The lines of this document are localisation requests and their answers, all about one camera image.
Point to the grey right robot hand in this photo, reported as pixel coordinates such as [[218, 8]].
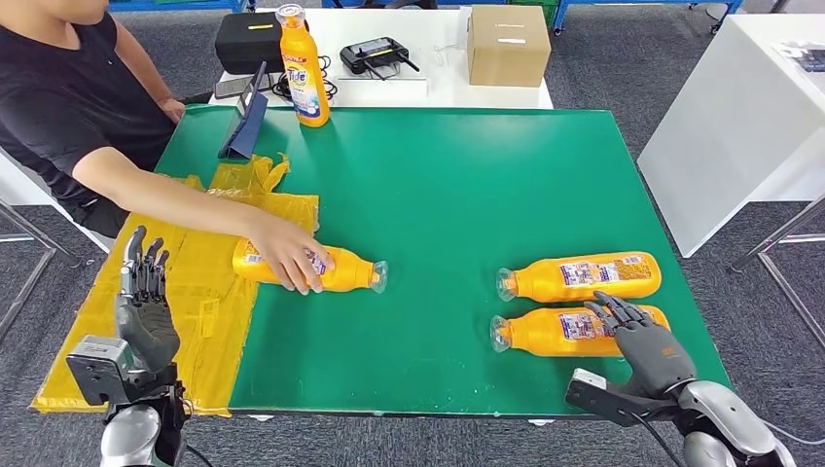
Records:
[[657, 358]]

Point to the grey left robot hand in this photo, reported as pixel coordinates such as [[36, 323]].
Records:
[[145, 322]]

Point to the person's right hand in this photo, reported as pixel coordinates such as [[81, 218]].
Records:
[[290, 254]]

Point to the person's left hand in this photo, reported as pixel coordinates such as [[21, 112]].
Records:
[[173, 109]]

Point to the orange Tide detergent bottle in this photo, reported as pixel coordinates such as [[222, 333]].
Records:
[[541, 280], [351, 271], [303, 84], [535, 332]]

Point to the person's right forearm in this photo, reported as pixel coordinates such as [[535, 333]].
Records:
[[167, 196]]

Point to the yellow taped plastic sheet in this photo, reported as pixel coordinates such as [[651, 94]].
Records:
[[193, 348]]

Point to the tablet in blue cover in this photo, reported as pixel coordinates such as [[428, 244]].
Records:
[[248, 129]]

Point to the black carrying case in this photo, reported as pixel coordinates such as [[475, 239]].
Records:
[[248, 42]]

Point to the person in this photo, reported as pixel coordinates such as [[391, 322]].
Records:
[[51, 96]]

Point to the white chair with metal legs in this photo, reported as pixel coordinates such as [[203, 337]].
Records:
[[19, 187]]

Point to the black remote controller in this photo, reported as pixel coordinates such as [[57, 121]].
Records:
[[374, 55]]

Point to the white desk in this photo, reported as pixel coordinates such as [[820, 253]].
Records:
[[725, 142]]

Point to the brown cardboard box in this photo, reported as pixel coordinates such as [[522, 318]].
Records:
[[509, 51]]

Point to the dark printed booklet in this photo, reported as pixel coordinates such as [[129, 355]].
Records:
[[806, 57]]

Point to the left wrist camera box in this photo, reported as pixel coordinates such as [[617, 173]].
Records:
[[100, 370]]

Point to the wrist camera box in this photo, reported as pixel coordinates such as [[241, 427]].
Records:
[[100, 370], [599, 396]]

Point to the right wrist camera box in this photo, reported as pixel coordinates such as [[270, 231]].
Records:
[[599, 396]]

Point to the blue shelf frame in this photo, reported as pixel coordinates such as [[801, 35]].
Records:
[[180, 4], [644, 3]]

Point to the metal table leg frame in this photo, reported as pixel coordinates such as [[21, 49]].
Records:
[[786, 290]]

